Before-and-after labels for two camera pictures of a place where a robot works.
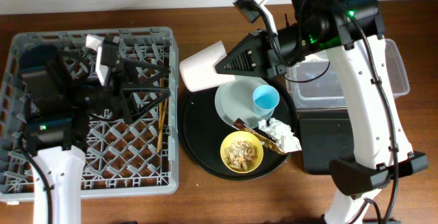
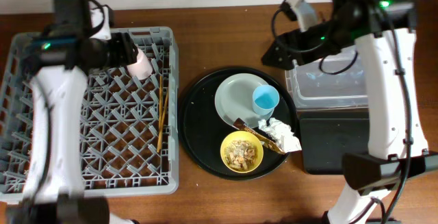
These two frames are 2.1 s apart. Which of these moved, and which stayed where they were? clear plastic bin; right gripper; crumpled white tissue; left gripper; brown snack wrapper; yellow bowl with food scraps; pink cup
Moved: right gripper; pink cup; left gripper
Stayed: clear plastic bin; yellow bowl with food scraps; brown snack wrapper; crumpled white tissue
